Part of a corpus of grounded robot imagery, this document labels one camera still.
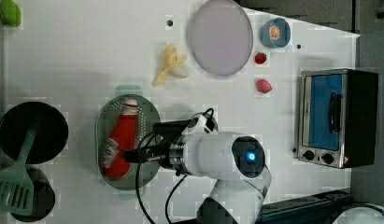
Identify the green lime toy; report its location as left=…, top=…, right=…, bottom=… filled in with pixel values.
left=0, top=0, right=21, bottom=27

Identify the large black cup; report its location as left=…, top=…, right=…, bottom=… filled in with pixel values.
left=0, top=101, right=69, bottom=165

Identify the peeled banana toy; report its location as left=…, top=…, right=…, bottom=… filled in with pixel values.
left=153, top=44, right=189, bottom=86

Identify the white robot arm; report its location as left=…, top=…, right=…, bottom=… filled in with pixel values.
left=122, top=119, right=271, bottom=224

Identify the red plush ketchup bottle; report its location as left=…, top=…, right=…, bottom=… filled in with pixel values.
left=102, top=98, right=137, bottom=179

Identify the green metal cup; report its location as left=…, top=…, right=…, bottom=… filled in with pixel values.
left=193, top=113, right=219, bottom=133

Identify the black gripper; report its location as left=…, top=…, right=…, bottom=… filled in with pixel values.
left=130, top=119, right=191, bottom=170

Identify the grey round plate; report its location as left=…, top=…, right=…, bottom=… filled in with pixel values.
left=188, top=0, right=253, bottom=76

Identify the small black cup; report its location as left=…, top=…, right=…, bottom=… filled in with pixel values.
left=11, top=168, right=56, bottom=222

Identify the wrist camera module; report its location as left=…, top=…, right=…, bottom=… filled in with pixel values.
left=182, top=114, right=216, bottom=135

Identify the pink peach toy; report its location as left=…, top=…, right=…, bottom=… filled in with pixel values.
left=255, top=79, right=272, bottom=93

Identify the green plastic spatula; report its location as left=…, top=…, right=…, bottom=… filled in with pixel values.
left=0, top=125, right=38, bottom=216

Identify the blue bowl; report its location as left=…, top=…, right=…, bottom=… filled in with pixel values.
left=260, top=18, right=292, bottom=49

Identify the orange slice toy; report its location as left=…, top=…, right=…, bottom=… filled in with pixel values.
left=270, top=26, right=280, bottom=39

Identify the green plastic strainer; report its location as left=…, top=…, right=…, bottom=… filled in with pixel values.
left=95, top=85, right=160, bottom=199

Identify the red strawberry toy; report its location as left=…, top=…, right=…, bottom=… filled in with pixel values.
left=254, top=52, right=267, bottom=64

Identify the blue metal frame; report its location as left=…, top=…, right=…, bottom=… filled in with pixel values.
left=177, top=189, right=356, bottom=224

